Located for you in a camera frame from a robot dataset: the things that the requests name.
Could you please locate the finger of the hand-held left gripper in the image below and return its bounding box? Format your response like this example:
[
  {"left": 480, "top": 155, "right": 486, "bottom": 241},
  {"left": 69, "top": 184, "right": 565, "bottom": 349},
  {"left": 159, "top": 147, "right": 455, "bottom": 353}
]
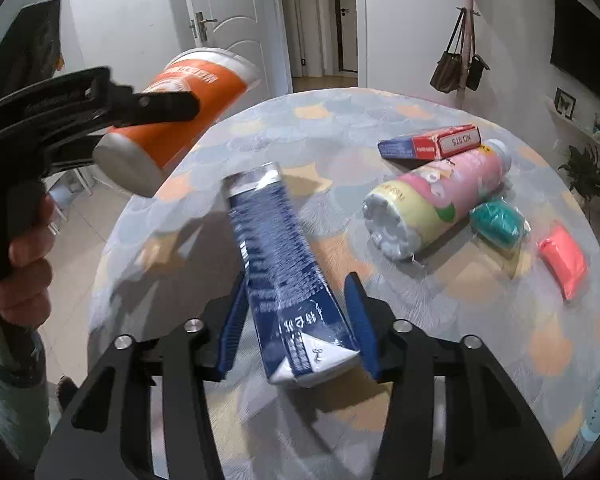
[
  {"left": 0, "top": 66, "right": 201, "bottom": 161},
  {"left": 32, "top": 132, "right": 106, "bottom": 177}
]

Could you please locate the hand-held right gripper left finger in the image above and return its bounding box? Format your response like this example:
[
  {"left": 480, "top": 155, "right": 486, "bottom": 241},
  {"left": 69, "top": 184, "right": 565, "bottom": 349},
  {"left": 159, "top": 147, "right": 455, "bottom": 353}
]
[{"left": 35, "top": 272, "right": 248, "bottom": 480}]

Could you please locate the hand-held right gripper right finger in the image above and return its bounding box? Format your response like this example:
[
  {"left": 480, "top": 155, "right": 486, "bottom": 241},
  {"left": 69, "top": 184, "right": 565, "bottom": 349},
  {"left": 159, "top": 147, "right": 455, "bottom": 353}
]
[{"left": 344, "top": 272, "right": 563, "bottom": 480}]

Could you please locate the dark blue carton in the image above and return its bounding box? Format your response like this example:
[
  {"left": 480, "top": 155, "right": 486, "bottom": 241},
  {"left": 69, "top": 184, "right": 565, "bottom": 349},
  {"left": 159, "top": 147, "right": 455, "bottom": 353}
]
[{"left": 222, "top": 162, "right": 361, "bottom": 388}]

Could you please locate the orange white canister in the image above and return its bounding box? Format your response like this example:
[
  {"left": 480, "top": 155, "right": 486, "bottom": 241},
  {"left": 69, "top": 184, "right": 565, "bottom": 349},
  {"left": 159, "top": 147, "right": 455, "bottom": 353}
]
[{"left": 92, "top": 47, "right": 263, "bottom": 198}]

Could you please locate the person's left hand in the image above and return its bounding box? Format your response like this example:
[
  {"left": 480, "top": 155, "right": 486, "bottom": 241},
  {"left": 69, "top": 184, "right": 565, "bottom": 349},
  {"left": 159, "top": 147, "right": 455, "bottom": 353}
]
[{"left": 0, "top": 195, "right": 55, "bottom": 328}]

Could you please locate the white chair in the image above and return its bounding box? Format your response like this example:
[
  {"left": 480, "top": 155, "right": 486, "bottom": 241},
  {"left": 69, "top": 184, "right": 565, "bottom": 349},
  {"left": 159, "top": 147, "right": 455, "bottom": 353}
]
[{"left": 47, "top": 165, "right": 98, "bottom": 233}]

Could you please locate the round patterned table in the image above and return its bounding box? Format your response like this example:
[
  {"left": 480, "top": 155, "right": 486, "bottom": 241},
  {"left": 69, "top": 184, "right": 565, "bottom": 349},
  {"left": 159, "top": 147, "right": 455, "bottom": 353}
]
[{"left": 87, "top": 87, "right": 600, "bottom": 480}]

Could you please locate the pink patterned bottle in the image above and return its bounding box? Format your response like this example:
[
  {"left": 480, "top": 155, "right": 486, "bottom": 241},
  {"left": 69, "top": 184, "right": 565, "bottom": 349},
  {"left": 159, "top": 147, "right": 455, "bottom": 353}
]
[{"left": 362, "top": 139, "right": 513, "bottom": 261}]

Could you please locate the green soft packet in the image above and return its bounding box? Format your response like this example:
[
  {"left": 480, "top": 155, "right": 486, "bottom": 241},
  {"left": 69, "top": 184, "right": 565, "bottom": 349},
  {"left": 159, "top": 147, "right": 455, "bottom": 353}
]
[{"left": 469, "top": 199, "right": 531, "bottom": 250}]

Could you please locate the white panel door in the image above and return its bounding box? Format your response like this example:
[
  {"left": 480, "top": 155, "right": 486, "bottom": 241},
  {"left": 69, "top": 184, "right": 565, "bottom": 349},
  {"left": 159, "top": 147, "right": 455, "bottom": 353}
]
[{"left": 179, "top": 0, "right": 281, "bottom": 98}]

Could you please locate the red blue flat box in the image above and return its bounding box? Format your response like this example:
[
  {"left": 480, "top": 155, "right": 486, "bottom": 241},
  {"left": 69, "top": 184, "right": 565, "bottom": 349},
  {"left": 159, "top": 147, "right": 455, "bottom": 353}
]
[{"left": 377, "top": 123, "right": 482, "bottom": 161}]

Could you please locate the pink soft packet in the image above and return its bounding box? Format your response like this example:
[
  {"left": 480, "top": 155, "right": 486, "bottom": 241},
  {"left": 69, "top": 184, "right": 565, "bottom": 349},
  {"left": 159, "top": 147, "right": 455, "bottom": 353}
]
[{"left": 537, "top": 225, "right": 588, "bottom": 301}]

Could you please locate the brown handbag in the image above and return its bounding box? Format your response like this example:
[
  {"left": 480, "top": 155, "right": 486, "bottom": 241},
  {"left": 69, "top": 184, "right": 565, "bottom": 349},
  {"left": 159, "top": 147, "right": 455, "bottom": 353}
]
[{"left": 429, "top": 7, "right": 468, "bottom": 93}]

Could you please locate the potted green plant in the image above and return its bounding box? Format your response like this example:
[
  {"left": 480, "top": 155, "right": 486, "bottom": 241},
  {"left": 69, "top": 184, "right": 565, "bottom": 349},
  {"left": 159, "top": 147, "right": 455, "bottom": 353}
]
[{"left": 557, "top": 144, "right": 600, "bottom": 206}]

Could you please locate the small black bag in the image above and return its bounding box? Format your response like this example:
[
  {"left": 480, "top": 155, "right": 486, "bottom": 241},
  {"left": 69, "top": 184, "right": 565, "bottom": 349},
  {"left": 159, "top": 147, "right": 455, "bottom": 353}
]
[{"left": 465, "top": 35, "right": 491, "bottom": 92}]

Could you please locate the white floating shelf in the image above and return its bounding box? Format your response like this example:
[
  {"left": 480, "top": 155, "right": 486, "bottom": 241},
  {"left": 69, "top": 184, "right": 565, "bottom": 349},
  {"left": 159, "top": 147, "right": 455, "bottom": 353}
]
[{"left": 550, "top": 105, "right": 600, "bottom": 151}]

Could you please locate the pink coat rack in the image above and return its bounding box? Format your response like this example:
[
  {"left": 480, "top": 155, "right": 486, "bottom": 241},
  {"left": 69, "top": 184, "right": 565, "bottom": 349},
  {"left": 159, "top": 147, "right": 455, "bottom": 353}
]
[{"left": 455, "top": 0, "right": 481, "bottom": 108}]

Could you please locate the black television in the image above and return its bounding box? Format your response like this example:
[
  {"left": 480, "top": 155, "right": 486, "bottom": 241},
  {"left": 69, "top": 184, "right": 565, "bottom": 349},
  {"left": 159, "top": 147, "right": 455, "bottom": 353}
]
[{"left": 550, "top": 0, "right": 600, "bottom": 91}]

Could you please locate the butterfly picture frame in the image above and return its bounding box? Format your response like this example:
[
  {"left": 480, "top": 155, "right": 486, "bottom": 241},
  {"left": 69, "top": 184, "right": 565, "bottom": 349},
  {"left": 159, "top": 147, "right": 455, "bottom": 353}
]
[{"left": 553, "top": 87, "right": 577, "bottom": 121}]

